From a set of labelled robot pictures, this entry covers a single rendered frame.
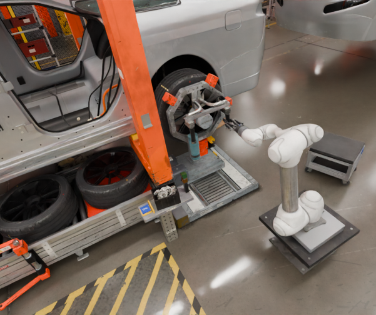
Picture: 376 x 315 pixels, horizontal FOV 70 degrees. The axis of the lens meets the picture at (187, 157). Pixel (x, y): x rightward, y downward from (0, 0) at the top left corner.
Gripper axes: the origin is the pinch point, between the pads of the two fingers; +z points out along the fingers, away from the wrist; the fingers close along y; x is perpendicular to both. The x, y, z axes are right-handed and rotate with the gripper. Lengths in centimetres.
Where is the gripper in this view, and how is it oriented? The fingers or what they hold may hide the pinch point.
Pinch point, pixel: (227, 120)
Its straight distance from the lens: 235.5
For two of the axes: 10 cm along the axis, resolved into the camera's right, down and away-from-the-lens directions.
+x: -1.3, -7.7, -6.2
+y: 8.8, -3.8, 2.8
